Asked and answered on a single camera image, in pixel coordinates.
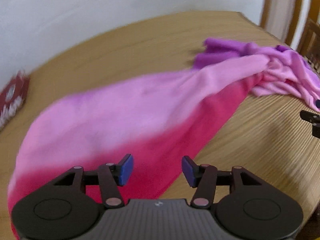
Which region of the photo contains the pink purple gradient garment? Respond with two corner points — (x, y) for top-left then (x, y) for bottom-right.
(8, 38), (319, 239)

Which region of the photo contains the white curtain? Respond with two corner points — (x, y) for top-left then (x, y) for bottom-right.
(263, 0), (296, 42)

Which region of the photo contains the wooden chair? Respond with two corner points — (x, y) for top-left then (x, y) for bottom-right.
(297, 18), (319, 68)

